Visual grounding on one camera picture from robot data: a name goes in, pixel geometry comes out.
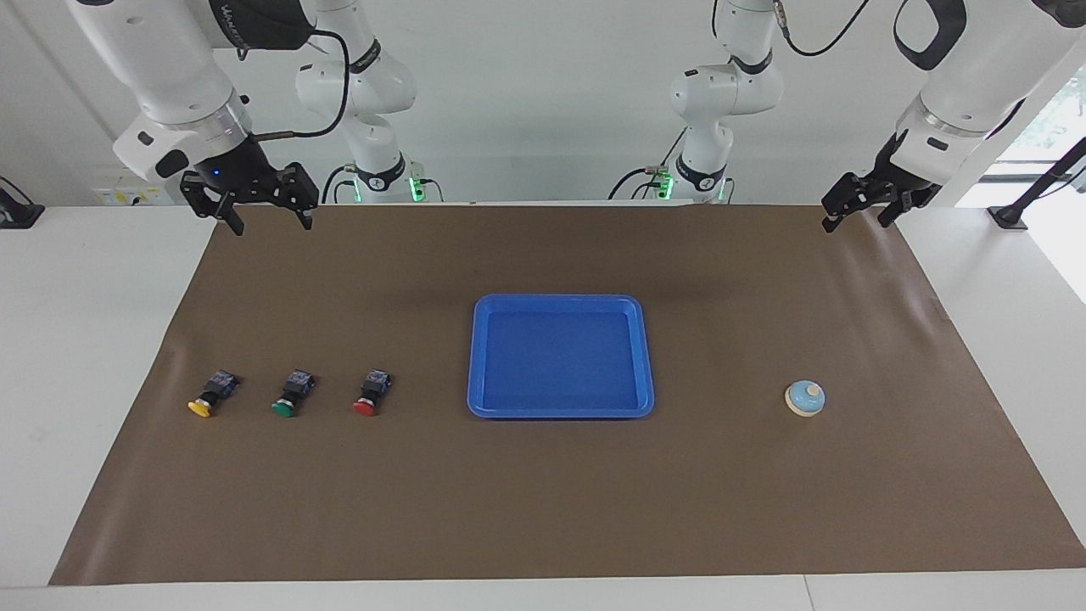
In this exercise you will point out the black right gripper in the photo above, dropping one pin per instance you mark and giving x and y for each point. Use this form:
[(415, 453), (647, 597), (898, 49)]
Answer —
[(229, 174)]

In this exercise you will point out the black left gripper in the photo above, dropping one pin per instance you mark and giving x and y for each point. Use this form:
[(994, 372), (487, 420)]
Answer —
[(895, 182)]

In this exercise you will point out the green push button switch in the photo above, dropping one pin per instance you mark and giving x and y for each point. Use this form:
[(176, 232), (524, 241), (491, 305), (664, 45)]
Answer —
[(293, 393)]

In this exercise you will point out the yellow push button switch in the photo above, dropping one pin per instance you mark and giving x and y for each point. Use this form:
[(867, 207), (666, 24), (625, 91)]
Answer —
[(212, 395)]

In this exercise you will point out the red push button switch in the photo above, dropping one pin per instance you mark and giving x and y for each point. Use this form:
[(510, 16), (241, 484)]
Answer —
[(372, 392)]

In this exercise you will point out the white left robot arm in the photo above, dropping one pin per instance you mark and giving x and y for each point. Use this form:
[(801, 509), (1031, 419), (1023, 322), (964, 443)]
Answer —
[(976, 76)]

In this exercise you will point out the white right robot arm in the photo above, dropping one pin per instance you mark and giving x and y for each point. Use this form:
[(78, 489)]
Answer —
[(161, 59)]

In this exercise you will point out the blue plastic tray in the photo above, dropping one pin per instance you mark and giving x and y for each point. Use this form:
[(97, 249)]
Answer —
[(560, 361)]

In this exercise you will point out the round blue cream knob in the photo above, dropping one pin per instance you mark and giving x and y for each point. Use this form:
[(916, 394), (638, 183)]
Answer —
[(804, 400)]

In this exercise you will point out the bright window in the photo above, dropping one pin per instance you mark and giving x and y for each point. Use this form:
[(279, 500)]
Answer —
[(1056, 119)]

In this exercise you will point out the black table clamp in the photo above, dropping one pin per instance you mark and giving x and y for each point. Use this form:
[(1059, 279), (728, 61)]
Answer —
[(19, 214)]

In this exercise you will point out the brown table mat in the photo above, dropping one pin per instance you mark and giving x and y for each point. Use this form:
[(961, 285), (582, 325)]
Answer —
[(543, 501)]

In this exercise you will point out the white wall socket box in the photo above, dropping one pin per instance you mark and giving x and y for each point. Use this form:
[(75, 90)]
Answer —
[(127, 191)]

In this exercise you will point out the black camera stand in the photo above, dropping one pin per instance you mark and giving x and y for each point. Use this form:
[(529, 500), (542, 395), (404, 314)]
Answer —
[(1031, 195)]

